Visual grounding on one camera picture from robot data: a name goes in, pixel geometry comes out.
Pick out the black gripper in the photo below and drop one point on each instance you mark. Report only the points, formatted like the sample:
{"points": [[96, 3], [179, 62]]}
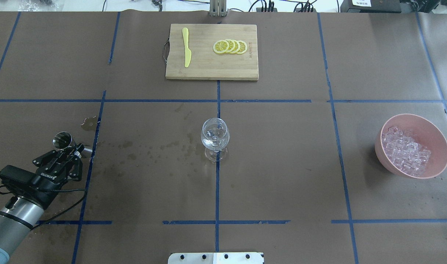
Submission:
{"points": [[43, 182]]}

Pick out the clear ice cubes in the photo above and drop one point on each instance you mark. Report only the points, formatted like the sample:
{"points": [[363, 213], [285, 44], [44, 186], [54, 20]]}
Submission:
{"points": [[404, 151]]}

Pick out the bamboo cutting board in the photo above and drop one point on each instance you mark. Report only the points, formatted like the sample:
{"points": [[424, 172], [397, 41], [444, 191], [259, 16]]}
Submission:
{"points": [[205, 63]]}

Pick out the yellow lemon slices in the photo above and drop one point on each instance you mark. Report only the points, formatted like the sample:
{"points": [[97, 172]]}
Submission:
{"points": [[228, 46]]}

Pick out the aluminium frame post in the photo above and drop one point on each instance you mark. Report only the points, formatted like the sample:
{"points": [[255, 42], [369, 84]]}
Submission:
{"points": [[218, 8]]}

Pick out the clear wine glass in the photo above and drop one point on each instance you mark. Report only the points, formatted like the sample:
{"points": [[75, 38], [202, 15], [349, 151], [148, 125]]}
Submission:
{"points": [[215, 137]]}

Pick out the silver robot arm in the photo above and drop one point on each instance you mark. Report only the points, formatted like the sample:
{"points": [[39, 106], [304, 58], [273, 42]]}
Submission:
{"points": [[18, 217]]}

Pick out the pink ice bowl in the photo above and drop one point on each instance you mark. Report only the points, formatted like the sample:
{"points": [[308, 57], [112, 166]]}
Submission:
{"points": [[427, 134]]}

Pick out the yellow plastic knife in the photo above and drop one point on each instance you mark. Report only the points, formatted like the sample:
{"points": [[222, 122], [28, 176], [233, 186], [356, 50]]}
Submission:
{"points": [[187, 51]]}

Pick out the steel cocktail jigger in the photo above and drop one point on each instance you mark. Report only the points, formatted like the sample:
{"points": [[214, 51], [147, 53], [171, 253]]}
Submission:
{"points": [[64, 140]]}

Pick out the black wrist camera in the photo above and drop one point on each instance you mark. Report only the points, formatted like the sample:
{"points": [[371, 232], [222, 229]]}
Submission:
{"points": [[16, 180]]}

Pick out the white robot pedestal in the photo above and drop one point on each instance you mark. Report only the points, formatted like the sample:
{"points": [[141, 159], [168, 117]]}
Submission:
{"points": [[217, 258]]}

